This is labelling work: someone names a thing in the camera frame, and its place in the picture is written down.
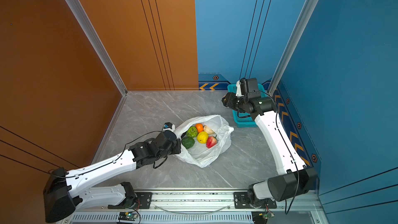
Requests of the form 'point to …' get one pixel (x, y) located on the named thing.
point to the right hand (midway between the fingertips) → (226, 100)
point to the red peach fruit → (211, 141)
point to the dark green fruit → (187, 142)
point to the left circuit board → (125, 215)
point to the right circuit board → (260, 217)
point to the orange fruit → (199, 127)
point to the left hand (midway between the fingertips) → (184, 141)
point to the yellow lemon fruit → (202, 137)
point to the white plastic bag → (199, 154)
